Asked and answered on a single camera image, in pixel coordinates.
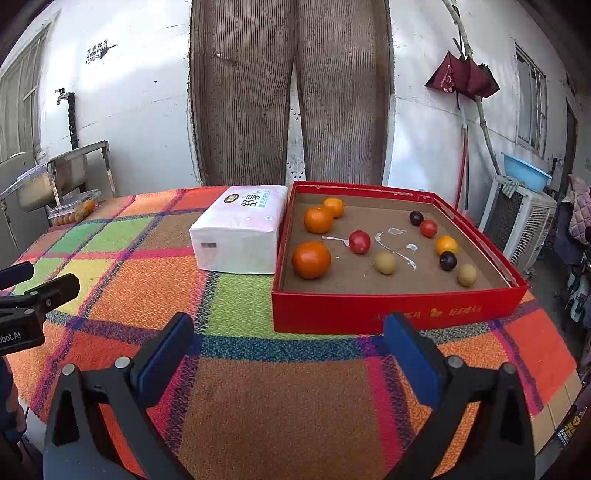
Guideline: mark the white tissue pack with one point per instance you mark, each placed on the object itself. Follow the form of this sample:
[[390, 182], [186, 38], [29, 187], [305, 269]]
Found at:
[[235, 249]]

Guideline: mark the pink quilted cover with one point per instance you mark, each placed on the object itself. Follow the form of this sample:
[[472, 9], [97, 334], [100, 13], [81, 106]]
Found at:
[[579, 207]]

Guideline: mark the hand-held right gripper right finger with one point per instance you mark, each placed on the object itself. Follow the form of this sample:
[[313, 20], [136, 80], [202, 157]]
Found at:
[[411, 364]]

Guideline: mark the colourful plaid blanket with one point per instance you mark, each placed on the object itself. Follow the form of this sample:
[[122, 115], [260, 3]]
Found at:
[[286, 415]]

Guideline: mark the red cardboard box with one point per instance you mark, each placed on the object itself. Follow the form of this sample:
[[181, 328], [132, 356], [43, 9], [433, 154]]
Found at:
[[323, 309]]

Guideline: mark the blue plastic basin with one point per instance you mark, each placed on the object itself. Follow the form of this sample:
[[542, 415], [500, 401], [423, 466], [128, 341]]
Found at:
[[521, 168]]

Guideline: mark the red folded umbrella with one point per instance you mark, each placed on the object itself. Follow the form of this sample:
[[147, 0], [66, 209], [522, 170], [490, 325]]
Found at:
[[450, 76]]

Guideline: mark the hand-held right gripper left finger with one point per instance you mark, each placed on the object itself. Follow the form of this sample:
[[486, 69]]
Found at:
[[166, 355]]

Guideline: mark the small yellowish orange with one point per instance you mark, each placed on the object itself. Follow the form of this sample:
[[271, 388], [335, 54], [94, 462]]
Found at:
[[447, 245]]

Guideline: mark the clear plastic clamshell container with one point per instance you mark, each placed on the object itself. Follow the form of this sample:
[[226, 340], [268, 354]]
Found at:
[[71, 210]]

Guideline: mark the person's left hand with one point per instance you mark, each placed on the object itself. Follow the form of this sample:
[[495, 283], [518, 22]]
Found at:
[[5, 392]]

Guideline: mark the wall faucet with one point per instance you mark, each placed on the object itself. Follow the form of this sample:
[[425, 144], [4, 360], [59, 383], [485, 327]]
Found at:
[[60, 94]]

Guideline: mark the white framed window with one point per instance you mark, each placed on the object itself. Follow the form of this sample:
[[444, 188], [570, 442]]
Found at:
[[528, 106], [18, 92]]

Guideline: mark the large orange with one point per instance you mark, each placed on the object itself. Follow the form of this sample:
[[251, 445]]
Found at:
[[311, 260]]

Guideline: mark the pale tree branch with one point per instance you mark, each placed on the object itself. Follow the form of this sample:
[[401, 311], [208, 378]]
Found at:
[[464, 32]]

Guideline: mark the white air conditioner unit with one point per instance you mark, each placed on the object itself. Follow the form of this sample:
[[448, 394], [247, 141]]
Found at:
[[531, 221]]

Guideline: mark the red tomato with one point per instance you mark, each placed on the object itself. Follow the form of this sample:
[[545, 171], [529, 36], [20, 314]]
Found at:
[[428, 228], [359, 241]]

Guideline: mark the parked scooter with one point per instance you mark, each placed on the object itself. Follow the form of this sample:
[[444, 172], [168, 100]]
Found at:
[[577, 286]]

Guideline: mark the brown kiwi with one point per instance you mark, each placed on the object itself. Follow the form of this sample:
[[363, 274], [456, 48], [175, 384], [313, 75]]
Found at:
[[467, 274], [385, 262]]

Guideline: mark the brown quilted door curtain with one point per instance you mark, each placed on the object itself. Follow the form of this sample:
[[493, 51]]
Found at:
[[240, 92]]

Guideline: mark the dark plum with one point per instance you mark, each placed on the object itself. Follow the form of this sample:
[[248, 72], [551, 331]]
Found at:
[[416, 218], [448, 261]]

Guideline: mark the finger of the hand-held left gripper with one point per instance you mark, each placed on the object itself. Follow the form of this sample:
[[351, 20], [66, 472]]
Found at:
[[16, 273], [51, 288]]

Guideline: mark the brown door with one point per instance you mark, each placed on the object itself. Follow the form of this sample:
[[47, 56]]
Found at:
[[570, 147]]

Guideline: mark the green checked cloth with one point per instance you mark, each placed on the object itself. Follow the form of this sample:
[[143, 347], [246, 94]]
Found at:
[[511, 187]]

